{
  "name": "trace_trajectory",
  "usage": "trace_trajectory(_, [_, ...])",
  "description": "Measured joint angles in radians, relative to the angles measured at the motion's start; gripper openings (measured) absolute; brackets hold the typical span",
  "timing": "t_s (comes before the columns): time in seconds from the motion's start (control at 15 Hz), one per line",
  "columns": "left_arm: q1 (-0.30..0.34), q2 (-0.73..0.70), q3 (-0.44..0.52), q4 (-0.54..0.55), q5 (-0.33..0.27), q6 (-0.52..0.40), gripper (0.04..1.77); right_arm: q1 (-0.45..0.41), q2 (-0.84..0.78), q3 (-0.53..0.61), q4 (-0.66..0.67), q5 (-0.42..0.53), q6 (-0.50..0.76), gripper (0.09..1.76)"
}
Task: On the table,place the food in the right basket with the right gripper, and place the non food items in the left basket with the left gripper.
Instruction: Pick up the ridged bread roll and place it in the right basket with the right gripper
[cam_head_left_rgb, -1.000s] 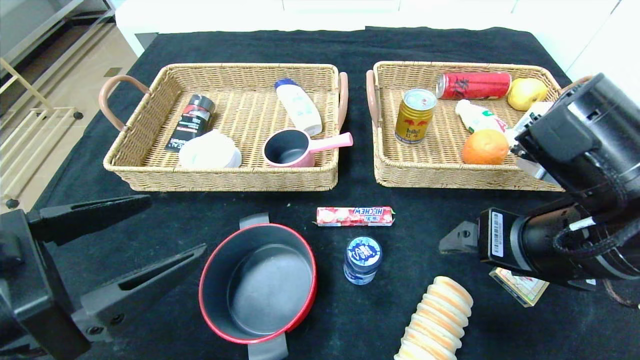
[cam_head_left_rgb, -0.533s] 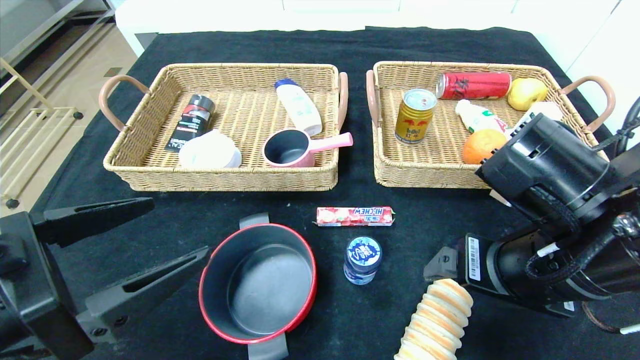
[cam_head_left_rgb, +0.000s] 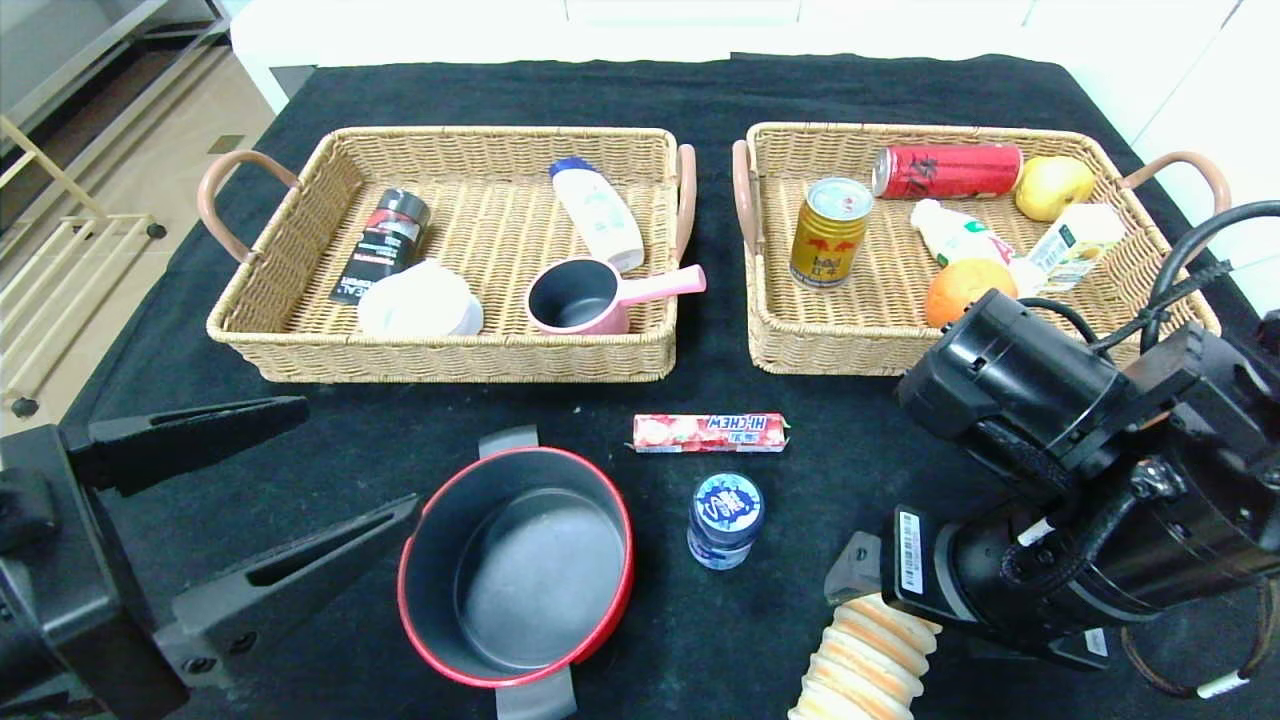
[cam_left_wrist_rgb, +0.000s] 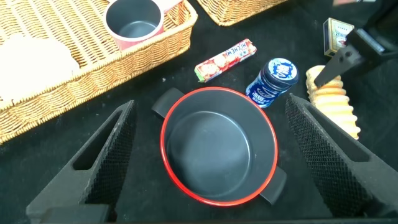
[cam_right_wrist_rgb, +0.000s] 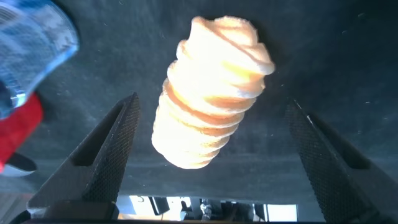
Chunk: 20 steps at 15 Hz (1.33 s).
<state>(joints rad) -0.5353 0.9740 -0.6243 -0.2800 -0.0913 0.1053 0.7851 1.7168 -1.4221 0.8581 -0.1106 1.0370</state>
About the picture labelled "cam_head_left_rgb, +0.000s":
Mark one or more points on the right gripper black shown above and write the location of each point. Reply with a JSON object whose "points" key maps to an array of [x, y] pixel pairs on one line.
{"points": [[916, 560]]}

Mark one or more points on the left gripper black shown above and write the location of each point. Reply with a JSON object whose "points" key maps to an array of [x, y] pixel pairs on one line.
{"points": [[75, 560]]}

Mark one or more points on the sandwich biscuits roll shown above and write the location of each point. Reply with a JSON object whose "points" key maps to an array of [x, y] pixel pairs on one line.
{"points": [[865, 665]]}

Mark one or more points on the blue chewing gum bottle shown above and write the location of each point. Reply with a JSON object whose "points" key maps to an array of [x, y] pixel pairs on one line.
{"points": [[725, 510]]}

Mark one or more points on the gold Red Bull can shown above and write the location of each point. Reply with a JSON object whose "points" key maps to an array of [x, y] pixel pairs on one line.
{"points": [[828, 240]]}

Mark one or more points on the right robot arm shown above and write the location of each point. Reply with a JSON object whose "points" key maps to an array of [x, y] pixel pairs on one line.
{"points": [[1020, 380]]}

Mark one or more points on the black tablecloth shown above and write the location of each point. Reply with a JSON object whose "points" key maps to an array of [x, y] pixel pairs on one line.
{"points": [[740, 630]]}

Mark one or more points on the Hi-Chew candy stick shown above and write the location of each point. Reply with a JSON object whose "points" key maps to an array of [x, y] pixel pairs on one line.
{"points": [[710, 433]]}

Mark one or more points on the orange fruit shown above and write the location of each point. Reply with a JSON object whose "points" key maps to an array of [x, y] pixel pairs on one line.
{"points": [[955, 290]]}

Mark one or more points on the red black cooking pot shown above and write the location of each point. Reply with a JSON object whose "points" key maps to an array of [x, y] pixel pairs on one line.
{"points": [[540, 580]]}

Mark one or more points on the white bowl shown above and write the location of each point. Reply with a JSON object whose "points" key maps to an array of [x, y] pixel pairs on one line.
{"points": [[420, 303]]}

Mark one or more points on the light wooden rack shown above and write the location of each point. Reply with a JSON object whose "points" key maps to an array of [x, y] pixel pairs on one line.
{"points": [[110, 222]]}

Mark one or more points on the black red cleanser tube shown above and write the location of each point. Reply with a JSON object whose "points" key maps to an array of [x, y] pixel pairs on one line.
{"points": [[385, 248]]}

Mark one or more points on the white yogurt drink bottle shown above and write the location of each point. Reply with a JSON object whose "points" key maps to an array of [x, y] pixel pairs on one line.
{"points": [[955, 236]]}

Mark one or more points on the pink saucepan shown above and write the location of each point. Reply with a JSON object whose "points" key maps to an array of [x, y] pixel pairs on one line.
{"points": [[572, 298]]}

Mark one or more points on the white green juice carton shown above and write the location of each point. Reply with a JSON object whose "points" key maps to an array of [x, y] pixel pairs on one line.
{"points": [[1075, 243]]}

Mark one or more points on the red soda can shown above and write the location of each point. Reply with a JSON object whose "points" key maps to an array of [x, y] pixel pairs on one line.
{"points": [[950, 170]]}

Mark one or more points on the yellow pear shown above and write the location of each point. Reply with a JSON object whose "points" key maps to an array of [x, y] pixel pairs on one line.
{"points": [[1050, 188]]}

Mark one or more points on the white bottle blue cap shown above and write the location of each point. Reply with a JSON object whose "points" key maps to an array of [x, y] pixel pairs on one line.
{"points": [[600, 218]]}

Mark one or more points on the grey metal shelf unit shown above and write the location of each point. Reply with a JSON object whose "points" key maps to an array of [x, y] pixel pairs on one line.
{"points": [[100, 60]]}

